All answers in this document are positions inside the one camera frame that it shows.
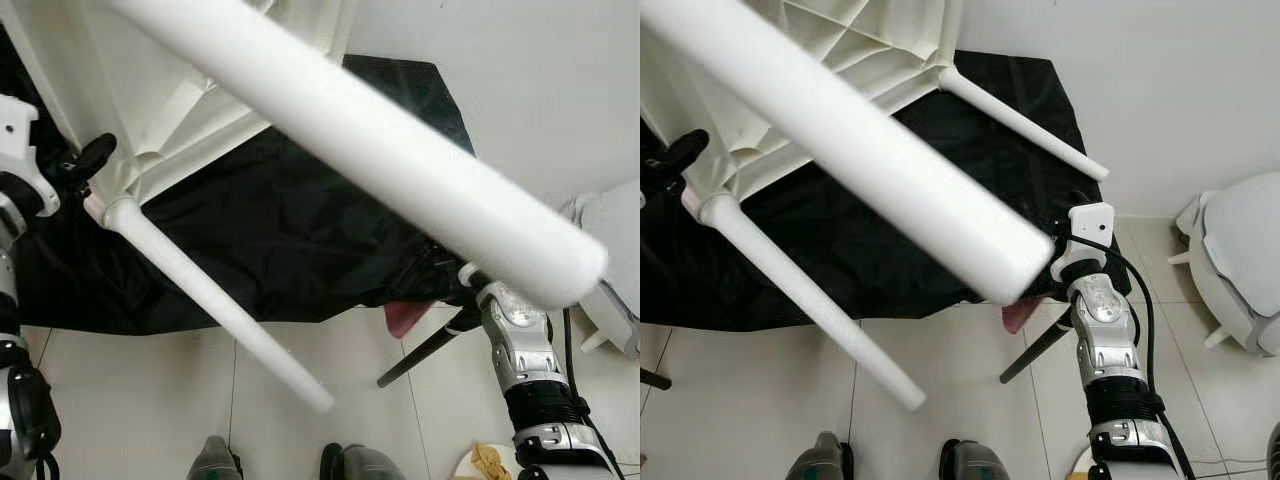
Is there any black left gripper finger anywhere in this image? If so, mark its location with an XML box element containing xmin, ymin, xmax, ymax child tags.
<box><xmin>660</xmin><ymin>128</ymin><xmax>711</xmax><ymax>181</ymax></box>
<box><xmin>68</xmin><ymin>133</ymin><xmax>118</xmax><ymax>186</ymax></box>

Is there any black table cloth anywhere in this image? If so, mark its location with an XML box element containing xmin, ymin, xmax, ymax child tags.
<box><xmin>640</xmin><ymin>50</ymin><xmax>1131</xmax><ymax>336</ymax></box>
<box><xmin>0</xmin><ymin>30</ymin><xmax>479</xmax><ymax>336</ymax></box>

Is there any grey robot right foot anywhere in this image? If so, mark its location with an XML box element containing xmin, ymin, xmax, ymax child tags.
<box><xmin>320</xmin><ymin>442</ymin><xmax>406</xmax><ymax>480</ymax></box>
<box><xmin>938</xmin><ymin>438</ymin><xmax>1011</xmax><ymax>480</ymax></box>

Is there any grey robot foot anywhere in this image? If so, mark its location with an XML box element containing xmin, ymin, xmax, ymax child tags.
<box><xmin>938</xmin><ymin>438</ymin><xmax>1011</xmax><ymax>480</ymax></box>
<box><xmin>320</xmin><ymin>442</ymin><xmax>406</xmax><ymax>480</ymax></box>
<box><xmin>188</xmin><ymin>435</ymin><xmax>244</xmax><ymax>480</ymax></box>
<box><xmin>785</xmin><ymin>430</ymin><xmax>856</xmax><ymax>480</ymax></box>

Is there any grey robot left foot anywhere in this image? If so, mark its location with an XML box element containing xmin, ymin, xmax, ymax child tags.
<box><xmin>785</xmin><ymin>430</ymin><xmax>856</xmax><ymax>480</ymax></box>
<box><xmin>188</xmin><ymin>435</ymin><xmax>244</xmax><ymax>480</ymax></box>

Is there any yellow crumpled cloth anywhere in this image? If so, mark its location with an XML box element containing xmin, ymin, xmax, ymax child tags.
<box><xmin>470</xmin><ymin>442</ymin><xmax>516</xmax><ymax>480</ymax></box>

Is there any white round bowl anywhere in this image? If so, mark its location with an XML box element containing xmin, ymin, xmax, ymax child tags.
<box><xmin>452</xmin><ymin>445</ymin><xmax>521</xmax><ymax>480</ymax></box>

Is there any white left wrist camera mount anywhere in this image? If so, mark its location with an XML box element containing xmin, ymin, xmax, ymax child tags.
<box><xmin>0</xmin><ymin>95</ymin><xmax>61</xmax><ymax>216</ymax></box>

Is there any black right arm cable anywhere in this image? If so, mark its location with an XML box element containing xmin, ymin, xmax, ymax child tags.
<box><xmin>560</xmin><ymin>305</ymin><xmax>626</xmax><ymax>480</ymax></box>
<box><xmin>1095</xmin><ymin>235</ymin><xmax>1196</xmax><ymax>480</ymax></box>

